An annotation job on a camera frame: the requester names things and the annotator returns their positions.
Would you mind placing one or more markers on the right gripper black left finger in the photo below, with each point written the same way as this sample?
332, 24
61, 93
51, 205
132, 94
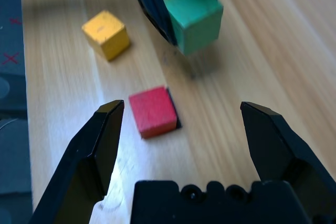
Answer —
86, 171

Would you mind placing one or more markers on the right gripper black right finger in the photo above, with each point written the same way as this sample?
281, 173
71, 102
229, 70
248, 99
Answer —
283, 150

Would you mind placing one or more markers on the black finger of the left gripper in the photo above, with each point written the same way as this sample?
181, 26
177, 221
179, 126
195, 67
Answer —
152, 6

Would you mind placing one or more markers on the green wooden block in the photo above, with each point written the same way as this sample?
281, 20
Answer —
194, 19

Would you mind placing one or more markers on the yellow wooden block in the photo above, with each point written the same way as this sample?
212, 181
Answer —
105, 32

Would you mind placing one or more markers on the red wooden block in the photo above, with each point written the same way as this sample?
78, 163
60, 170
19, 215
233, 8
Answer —
152, 111

